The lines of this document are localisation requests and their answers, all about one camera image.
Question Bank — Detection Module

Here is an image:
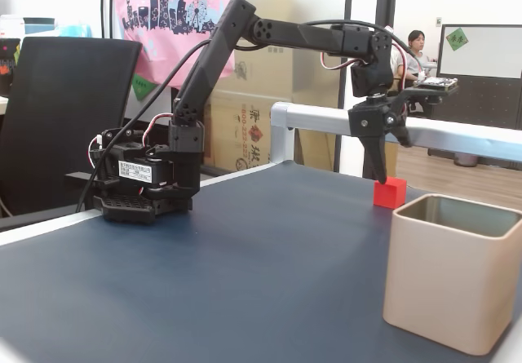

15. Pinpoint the red cube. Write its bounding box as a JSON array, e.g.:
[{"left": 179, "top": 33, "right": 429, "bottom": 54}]
[{"left": 373, "top": 177, "right": 408, "bottom": 210}]

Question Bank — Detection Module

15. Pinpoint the beige square container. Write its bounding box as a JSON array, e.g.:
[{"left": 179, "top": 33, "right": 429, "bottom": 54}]
[{"left": 382, "top": 193, "right": 522, "bottom": 356}]

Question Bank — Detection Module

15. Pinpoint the plain cardboard box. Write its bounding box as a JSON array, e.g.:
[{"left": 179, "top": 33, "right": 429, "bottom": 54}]
[{"left": 232, "top": 0, "right": 347, "bottom": 95}]

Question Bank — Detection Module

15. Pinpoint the black cabinet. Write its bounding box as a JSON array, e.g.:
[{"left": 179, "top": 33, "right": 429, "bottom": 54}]
[{"left": 431, "top": 76, "right": 522, "bottom": 131}]

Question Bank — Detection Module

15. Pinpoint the person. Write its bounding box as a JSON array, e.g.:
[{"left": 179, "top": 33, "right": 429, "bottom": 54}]
[{"left": 390, "top": 29, "right": 440, "bottom": 89}]

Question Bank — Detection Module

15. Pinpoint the green diamond paper note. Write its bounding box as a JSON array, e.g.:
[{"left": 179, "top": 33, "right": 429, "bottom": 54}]
[
  {"left": 130, "top": 73, "right": 161, "bottom": 102},
  {"left": 445, "top": 27, "right": 472, "bottom": 52}
]

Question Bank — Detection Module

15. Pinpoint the whiteboard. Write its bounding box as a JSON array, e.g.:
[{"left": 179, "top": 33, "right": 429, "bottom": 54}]
[{"left": 436, "top": 24, "right": 522, "bottom": 79}]

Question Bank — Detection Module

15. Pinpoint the cardboard box with red print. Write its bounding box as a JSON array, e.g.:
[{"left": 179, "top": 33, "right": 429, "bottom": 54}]
[{"left": 202, "top": 89, "right": 299, "bottom": 173}]

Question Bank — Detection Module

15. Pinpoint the white label sticker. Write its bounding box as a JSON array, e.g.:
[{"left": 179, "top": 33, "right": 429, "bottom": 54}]
[{"left": 117, "top": 161, "right": 153, "bottom": 181}]

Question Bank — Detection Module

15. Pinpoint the black office chair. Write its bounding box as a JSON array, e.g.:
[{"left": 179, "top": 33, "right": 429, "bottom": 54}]
[{"left": 0, "top": 36, "right": 144, "bottom": 219}]

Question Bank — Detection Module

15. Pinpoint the silver aluminium frame rail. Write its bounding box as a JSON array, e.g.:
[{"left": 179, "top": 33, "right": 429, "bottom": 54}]
[{"left": 269, "top": 100, "right": 522, "bottom": 166}]

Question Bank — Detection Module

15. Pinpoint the bare camera circuit board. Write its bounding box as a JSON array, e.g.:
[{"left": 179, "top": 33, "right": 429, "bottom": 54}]
[{"left": 401, "top": 75, "right": 460, "bottom": 106}]

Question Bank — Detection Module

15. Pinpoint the red white black servo wire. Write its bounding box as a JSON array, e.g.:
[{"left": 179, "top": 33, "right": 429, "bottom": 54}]
[
  {"left": 320, "top": 50, "right": 356, "bottom": 71},
  {"left": 87, "top": 113, "right": 173, "bottom": 169},
  {"left": 389, "top": 38, "right": 410, "bottom": 91}
]

